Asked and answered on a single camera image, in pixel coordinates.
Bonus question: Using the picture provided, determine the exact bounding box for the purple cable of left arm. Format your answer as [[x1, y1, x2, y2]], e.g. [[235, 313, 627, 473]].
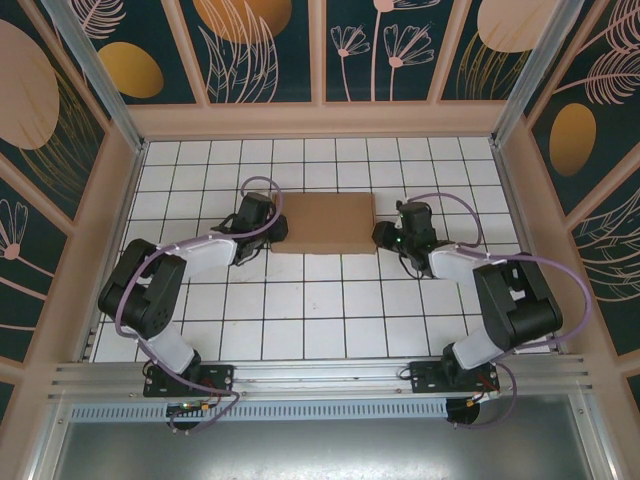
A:
[[113, 175, 281, 434]]

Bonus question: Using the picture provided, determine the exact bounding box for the slotted grey cable duct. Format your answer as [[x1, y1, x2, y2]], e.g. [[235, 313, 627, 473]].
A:
[[69, 399, 449, 421]]

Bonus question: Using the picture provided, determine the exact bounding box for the grey metal sheet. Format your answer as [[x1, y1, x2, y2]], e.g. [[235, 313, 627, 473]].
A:
[[29, 394, 616, 480]]

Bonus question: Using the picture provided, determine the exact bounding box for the brown cardboard box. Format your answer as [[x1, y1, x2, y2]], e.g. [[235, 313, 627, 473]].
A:
[[271, 192, 377, 256]]

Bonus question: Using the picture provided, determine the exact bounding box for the black base plate right arm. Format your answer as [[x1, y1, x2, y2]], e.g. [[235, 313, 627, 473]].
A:
[[408, 360, 501, 394]]

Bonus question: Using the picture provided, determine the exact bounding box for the black base plate left arm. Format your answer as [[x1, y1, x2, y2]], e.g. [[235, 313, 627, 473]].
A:
[[143, 363, 236, 399]]

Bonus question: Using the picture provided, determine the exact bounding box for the aluminium mounting rail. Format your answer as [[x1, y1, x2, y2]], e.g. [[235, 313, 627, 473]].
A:
[[47, 354, 601, 401]]

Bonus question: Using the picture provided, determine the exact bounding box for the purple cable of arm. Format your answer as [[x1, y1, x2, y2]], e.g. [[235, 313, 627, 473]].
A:
[[113, 175, 281, 434], [407, 192, 594, 431]]

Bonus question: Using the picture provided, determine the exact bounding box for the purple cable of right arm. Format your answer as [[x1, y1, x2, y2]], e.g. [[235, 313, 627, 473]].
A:
[[407, 192, 594, 431]]

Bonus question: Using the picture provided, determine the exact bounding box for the aluminium frame post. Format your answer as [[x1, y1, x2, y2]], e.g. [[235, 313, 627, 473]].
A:
[[39, 0, 149, 156], [489, 0, 599, 149]]

